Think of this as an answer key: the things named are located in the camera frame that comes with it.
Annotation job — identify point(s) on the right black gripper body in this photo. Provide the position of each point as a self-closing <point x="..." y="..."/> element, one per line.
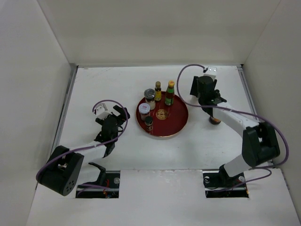
<point x="215" y="82"/>

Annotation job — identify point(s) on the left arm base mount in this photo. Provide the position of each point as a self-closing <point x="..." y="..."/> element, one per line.
<point x="106" y="186"/>

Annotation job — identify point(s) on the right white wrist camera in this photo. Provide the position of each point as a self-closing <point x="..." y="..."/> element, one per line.
<point x="211" y="72"/>

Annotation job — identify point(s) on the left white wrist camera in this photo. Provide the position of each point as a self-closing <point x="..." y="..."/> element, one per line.
<point x="101" y="111"/>

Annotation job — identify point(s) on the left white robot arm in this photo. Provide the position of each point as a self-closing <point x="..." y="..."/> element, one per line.
<point x="61" y="171"/>

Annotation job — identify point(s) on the jar with white red lid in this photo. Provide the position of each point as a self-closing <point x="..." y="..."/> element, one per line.
<point x="144" y="110"/>

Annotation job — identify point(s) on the small yellow label sauce bottle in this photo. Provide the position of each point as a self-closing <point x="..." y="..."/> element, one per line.
<point x="158" y="91"/>

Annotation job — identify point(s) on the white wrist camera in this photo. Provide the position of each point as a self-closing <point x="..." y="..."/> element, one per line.
<point x="101" y="111"/>
<point x="211" y="72"/>

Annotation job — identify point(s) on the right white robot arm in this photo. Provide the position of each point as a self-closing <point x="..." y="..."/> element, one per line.
<point x="259" y="140"/>

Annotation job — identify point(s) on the salt grinder black cap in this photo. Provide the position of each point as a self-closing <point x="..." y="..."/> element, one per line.
<point x="149" y="95"/>

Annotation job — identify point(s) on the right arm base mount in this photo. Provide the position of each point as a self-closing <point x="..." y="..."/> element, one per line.
<point x="218" y="185"/>

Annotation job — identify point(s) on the yellow cap chili sauce bottle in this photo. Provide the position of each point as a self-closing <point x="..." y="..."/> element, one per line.
<point x="169" y="94"/>

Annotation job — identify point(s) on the red round tray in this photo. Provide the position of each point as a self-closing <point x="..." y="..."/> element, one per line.
<point x="167" y="120"/>

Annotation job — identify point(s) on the small black cap pepper bottle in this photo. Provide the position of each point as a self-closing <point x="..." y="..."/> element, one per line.
<point x="149" y="123"/>

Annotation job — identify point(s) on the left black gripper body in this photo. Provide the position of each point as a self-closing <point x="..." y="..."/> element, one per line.
<point x="99" y="120"/>

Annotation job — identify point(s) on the red lid sauce jar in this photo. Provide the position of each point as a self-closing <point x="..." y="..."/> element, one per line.
<point x="214" y="121"/>

